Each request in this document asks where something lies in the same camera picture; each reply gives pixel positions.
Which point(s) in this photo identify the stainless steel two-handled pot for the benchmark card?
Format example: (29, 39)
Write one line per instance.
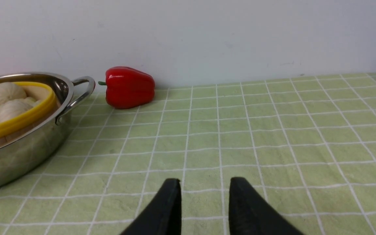
(29, 139)

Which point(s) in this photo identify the yellow rimmed bamboo steamer basket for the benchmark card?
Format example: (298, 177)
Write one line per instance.
(44, 102)

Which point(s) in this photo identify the green checkered tablecloth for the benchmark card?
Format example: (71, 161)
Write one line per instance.
(307, 145)

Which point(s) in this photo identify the red bell pepper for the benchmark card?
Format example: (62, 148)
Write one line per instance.
(127, 87)

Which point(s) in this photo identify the round white bun right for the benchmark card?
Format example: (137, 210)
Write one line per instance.
(13, 108)

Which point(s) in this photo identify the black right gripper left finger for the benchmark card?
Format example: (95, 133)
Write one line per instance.
(162, 216)

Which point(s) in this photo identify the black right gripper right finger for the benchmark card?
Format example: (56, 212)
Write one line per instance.
(251, 214)

